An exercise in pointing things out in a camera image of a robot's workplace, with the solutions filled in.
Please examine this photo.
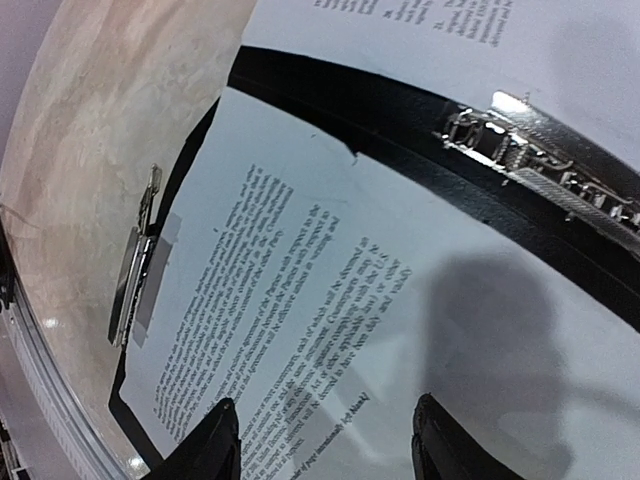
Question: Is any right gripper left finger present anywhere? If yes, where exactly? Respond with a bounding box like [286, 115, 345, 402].
[149, 398, 241, 480]

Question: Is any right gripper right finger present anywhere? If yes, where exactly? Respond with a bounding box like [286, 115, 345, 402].
[411, 393, 523, 480]

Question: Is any printed paper stack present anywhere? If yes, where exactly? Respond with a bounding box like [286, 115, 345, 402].
[120, 88, 639, 479]

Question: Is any black file folder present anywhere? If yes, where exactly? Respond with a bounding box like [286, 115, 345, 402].
[109, 47, 639, 479]

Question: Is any curved aluminium rail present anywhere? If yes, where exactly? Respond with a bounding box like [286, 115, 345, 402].
[1, 233, 128, 479]

